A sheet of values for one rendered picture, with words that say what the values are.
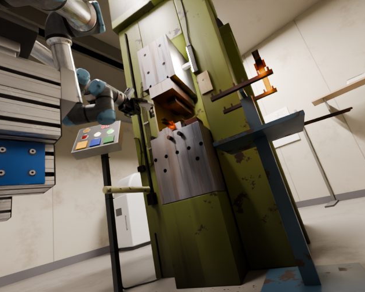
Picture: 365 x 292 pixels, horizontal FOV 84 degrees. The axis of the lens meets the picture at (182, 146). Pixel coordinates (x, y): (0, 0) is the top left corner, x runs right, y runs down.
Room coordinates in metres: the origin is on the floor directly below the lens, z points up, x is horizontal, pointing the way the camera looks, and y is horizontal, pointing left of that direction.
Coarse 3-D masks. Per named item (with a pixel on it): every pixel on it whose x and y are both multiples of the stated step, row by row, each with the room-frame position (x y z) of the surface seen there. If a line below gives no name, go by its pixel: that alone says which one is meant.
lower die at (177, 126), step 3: (174, 123) 1.31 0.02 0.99; (177, 123) 1.30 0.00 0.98; (180, 123) 1.30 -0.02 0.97; (171, 126) 1.32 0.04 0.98; (174, 126) 1.32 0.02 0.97; (177, 126) 1.31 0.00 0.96; (180, 126) 1.30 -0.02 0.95; (162, 129) 1.36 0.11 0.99; (165, 129) 1.35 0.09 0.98; (168, 129) 1.34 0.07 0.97; (171, 129) 1.33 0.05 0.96; (159, 132) 1.37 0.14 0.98; (162, 132) 1.36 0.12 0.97; (165, 132) 1.35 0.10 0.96; (168, 132) 1.34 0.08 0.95; (159, 135) 1.37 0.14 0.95; (162, 135) 1.36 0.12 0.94
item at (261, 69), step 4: (252, 52) 0.71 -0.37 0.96; (256, 52) 0.71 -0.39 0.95; (256, 56) 0.71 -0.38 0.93; (256, 60) 0.72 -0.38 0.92; (260, 60) 0.72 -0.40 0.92; (256, 64) 0.75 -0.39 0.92; (260, 64) 0.75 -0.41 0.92; (264, 64) 0.77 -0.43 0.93; (256, 68) 0.79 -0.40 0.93; (260, 68) 0.78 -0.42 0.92; (264, 68) 0.80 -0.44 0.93; (260, 72) 0.83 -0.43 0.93; (264, 80) 0.90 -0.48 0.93; (268, 80) 0.91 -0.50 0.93; (264, 84) 0.94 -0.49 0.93; (268, 84) 0.95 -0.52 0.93; (268, 88) 1.00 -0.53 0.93
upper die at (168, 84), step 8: (168, 80) 1.30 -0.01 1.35; (152, 88) 1.36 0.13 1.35; (160, 88) 1.33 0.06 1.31; (168, 88) 1.31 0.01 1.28; (176, 88) 1.36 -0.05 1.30; (152, 96) 1.37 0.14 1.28; (160, 96) 1.37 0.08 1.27; (168, 96) 1.40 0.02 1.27; (176, 96) 1.42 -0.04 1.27; (184, 96) 1.49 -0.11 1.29; (160, 104) 1.49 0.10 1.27; (192, 104) 1.63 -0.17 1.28; (176, 112) 1.70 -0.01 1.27
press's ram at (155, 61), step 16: (144, 48) 1.36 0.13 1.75; (160, 48) 1.30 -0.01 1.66; (176, 48) 1.43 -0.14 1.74; (144, 64) 1.37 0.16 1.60; (160, 64) 1.32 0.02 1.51; (176, 64) 1.34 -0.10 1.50; (144, 80) 1.39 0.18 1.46; (160, 80) 1.33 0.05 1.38; (176, 80) 1.35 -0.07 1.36; (192, 80) 1.64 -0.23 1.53; (192, 96) 1.64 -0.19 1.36
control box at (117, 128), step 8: (88, 128) 1.46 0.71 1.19; (96, 128) 1.45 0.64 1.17; (104, 128) 1.44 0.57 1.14; (112, 128) 1.43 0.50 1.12; (120, 128) 1.44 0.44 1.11; (80, 136) 1.42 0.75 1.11; (88, 136) 1.40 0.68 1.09; (96, 136) 1.39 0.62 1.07; (104, 136) 1.39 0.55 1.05; (120, 136) 1.41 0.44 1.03; (88, 144) 1.36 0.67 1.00; (104, 144) 1.34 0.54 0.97; (112, 144) 1.34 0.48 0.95; (120, 144) 1.38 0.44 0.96; (72, 152) 1.33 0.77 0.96; (80, 152) 1.35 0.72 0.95; (88, 152) 1.36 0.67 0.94; (96, 152) 1.38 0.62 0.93; (104, 152) 1.39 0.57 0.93
